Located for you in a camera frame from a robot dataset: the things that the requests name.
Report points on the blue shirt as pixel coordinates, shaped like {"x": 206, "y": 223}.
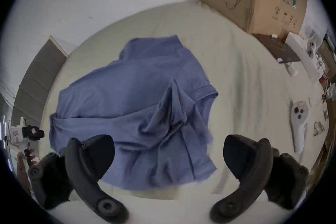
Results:
{"x": 131, "y": 102}

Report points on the white hand controller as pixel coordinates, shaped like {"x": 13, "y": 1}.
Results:
{"x": 311, "y": 48}
{"x": 298, "y": 123}

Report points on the bed with beige sheet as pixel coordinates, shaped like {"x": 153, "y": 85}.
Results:
{"x": 244, "y": 81}

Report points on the long white box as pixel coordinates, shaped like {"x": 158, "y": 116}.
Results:
{"x": 301, "y": 55}

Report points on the person's left hand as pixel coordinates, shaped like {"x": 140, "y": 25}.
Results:
{"x": 22, "y": 161}

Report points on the small clear plastic bag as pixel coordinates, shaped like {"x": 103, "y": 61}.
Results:
{"x": 319, "y": 129}

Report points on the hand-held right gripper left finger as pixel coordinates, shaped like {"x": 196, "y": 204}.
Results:
{"x": 86, "y": 181}

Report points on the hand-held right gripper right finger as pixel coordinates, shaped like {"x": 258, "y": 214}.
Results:
{"x": 258, "y": 170}

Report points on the dark brown flat box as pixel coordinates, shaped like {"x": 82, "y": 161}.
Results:
{"x": 280, "y": 48}

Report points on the grey padded headboard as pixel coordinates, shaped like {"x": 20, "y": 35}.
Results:
{"x": 36, "y": 81}

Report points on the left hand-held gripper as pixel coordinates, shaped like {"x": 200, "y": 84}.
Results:
{"x": 18, "y": 133}

